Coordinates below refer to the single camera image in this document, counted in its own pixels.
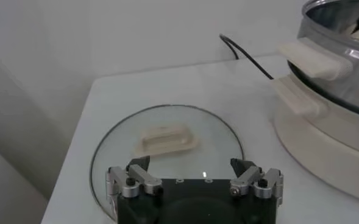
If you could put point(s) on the white electric cooker base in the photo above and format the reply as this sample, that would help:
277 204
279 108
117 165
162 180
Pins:
334 152

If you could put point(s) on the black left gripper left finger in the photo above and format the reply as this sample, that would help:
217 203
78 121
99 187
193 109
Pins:
136 182

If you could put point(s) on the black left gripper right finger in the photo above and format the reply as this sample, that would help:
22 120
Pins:
252 182

